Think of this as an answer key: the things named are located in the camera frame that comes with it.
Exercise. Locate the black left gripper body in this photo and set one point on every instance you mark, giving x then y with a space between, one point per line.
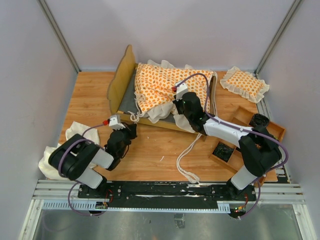
129 134

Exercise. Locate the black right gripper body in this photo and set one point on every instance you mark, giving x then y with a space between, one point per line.
179 105

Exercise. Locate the duck print bed cover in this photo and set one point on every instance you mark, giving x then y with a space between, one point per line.
154 96

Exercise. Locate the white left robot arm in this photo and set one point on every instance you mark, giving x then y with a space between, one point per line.
72 159

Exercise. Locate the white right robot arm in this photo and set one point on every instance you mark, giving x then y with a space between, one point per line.
259 150

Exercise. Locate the dark rolled sock lower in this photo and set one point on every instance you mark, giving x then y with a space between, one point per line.
223 152

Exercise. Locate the dark rolled sock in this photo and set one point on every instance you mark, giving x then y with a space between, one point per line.
223 152
259 122

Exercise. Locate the wooden compartment organizer box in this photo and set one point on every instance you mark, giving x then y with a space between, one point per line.
242 116

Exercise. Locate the duck print small pillow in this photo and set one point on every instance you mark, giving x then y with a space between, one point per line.
244 84

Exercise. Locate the dark rolled sock upper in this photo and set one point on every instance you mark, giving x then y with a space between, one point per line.
259 122

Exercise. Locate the wooden pet bed frame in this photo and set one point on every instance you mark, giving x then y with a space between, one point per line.
120 93

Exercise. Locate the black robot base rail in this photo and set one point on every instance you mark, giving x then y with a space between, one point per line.
162 196

